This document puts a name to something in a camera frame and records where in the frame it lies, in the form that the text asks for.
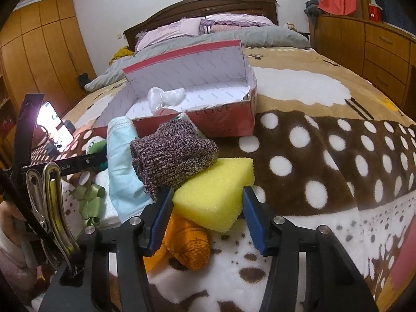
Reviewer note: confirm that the orange cloth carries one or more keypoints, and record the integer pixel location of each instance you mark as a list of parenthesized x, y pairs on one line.
[(185, 243)]

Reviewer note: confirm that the pink folded cloth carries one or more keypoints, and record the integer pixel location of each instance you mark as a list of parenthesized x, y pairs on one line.
[(224, 28)]

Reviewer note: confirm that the wooden bed headboard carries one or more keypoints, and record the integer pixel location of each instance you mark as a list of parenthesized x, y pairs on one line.
[(227, 6)]

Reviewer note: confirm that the white towel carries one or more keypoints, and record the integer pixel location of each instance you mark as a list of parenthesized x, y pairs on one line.
[(105, 209)]

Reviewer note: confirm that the yellow cloth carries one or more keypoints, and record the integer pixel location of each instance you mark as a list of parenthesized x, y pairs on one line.
[(120, 53)]

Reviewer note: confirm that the green ribbon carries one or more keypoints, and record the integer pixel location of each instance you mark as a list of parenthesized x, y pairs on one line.
[(86, 198)]

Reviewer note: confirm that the red shoe box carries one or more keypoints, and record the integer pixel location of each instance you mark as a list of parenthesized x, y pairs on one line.
[(227, 120)]

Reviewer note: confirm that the wooden wardrobe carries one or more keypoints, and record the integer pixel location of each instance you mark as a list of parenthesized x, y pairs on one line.
[(48, 45)]

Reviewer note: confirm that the blue face mask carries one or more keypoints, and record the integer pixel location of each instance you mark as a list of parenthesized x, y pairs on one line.
[(122, 169)]

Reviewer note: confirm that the phone with bright screen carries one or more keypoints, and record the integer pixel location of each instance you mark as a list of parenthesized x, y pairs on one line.
[(52, 123)]

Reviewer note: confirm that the grey duvet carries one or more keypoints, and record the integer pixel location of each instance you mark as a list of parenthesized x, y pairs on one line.
[(260, 37)]

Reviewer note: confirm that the wooden dresser cabinet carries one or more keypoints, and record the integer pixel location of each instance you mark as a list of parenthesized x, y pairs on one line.
[(383, 48)]

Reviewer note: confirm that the pink soft item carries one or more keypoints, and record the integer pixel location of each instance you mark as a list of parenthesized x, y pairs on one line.
[(164, 112)]

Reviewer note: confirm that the white satin bow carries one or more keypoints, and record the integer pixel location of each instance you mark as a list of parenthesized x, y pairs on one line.
[(162, 99)]

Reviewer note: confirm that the sheep printed blanket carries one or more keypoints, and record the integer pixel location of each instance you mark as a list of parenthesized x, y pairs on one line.
[(325, 169)]

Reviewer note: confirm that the dark clothes pile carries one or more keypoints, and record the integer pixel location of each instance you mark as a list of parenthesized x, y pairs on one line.
[(313, 8)]

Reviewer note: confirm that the yellow sponge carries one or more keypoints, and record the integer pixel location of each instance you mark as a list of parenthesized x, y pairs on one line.
[(208, 198)]

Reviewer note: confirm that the person's left forearm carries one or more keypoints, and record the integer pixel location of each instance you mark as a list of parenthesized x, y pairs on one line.
[(13, 260)]

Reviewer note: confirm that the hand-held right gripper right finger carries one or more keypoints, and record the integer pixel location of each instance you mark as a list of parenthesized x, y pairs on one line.
[(256, 224)]

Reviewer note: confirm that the small black pouch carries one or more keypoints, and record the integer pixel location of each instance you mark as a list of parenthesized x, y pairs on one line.
[(84, 80)]

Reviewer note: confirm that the green white sock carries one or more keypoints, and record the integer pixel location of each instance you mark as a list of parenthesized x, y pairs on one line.
[(182, 118), (97, 148)]

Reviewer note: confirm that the lilac ruffled pillow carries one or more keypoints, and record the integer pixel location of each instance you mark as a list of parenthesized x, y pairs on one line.
[(234, 19)]

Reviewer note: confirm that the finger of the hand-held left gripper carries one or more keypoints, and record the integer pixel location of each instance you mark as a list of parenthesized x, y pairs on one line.
[(74, 162)]

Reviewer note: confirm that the red cup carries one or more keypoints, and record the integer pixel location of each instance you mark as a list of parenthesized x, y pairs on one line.
[(375, 12)]

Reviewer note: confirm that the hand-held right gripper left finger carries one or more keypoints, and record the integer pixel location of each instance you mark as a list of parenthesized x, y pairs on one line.
[(159, 221)]

